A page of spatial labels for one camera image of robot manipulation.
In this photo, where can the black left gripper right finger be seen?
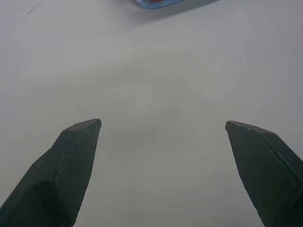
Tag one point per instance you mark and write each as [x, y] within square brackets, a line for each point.
[267, 175]

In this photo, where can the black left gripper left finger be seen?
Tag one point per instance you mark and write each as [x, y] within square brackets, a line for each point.
[59, 179]

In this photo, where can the blue-rimmed object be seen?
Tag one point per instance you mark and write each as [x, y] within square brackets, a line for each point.
[156, 3]

